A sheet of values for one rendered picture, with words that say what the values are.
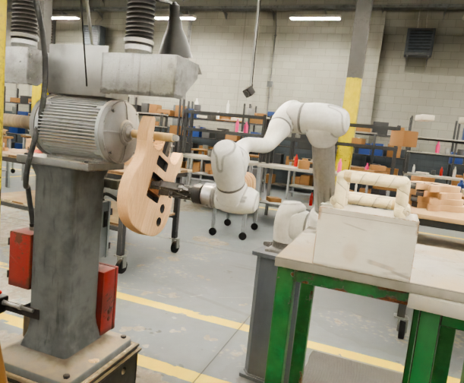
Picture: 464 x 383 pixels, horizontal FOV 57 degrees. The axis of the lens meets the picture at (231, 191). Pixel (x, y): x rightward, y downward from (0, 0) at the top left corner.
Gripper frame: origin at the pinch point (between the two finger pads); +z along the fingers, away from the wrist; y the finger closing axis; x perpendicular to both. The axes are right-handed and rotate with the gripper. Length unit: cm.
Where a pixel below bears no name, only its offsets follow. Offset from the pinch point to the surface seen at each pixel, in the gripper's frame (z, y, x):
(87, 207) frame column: 31.6, 4.9, -11.0
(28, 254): 53, 5, -35
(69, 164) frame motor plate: 32.3, -12.7, 0.8
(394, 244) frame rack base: -87, -18, -11
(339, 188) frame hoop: -71, -22, 1
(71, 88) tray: 37, -21, 29
